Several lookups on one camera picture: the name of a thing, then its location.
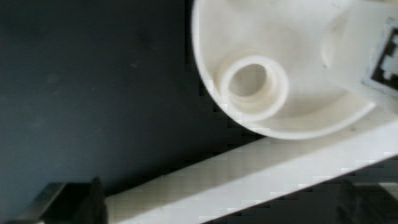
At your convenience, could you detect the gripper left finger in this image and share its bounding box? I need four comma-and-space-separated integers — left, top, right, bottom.
10, 178, 108, 224

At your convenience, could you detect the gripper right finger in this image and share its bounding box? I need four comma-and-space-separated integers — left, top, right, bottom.
335, 181, 398, 224

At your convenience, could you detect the white stool leg with tag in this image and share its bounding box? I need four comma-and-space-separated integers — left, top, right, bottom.
328, 0, 398, 114

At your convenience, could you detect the white round stool seat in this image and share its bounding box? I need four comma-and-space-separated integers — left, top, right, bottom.
191, 0, 379, 139

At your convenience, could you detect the white U-shaped obstacle wall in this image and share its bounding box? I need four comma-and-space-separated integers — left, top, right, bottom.
106, 110, 398, 224

